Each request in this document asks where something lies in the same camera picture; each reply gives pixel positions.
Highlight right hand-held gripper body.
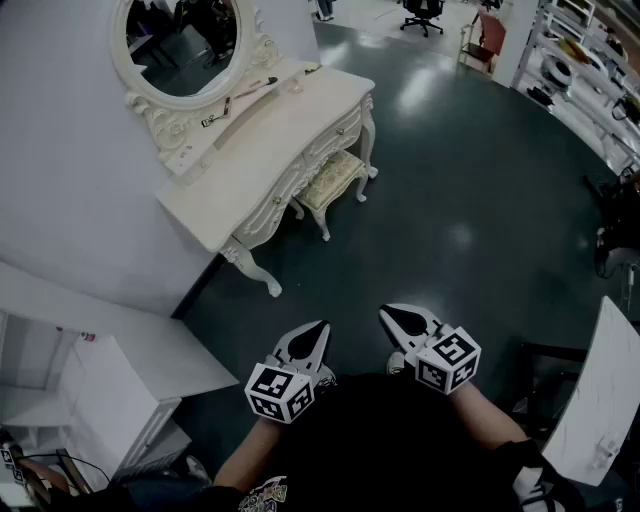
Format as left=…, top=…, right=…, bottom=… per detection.
left=402, top=325, right=482, bottom=396

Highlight person's black shirt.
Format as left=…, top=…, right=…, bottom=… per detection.
left=212, top=372, right=589, bottom=512

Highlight white storage rack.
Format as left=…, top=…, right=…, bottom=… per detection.
left=512, top=0, right=640, bottom=174

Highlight cushioned floral stool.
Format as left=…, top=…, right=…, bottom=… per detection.
left=293, top=149, right=370, bottom=242

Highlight white ornate dressing table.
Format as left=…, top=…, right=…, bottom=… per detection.
left=108, top=0, right=380, bottom=299

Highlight white marble table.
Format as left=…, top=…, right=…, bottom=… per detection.
left=541, top=294, right=640, bottom=489

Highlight black office chair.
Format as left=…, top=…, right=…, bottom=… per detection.
left=399, top=0, right=446, bottom=38

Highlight red chair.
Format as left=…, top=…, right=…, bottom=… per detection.
left=458, top=9, right=507, bottom=75

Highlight white shelving cabinet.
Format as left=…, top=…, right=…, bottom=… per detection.
left=0, top=259, right=241, bottom=484

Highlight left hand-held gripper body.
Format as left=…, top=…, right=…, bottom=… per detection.
left=243, top=352, right=324, bottom=426

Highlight oval white-framed mirror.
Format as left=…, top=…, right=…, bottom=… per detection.
left=109, top=0, right=256, bottom=109

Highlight long-handled makeup brush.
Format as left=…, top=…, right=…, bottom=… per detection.
left=233, top=76, right=279, bottom=100

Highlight white round device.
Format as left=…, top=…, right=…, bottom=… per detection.
left=538, top=52, right=575, bottom=90

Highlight black equipment pile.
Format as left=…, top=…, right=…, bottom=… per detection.
left=583, top=169, right=640, bottom=281

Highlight person's right forearm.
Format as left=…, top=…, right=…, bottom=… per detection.
left=447, top=382, right=532, bottom=451

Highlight person's left forearm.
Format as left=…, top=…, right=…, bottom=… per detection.
left=213, top=417, right=290, bottom=489

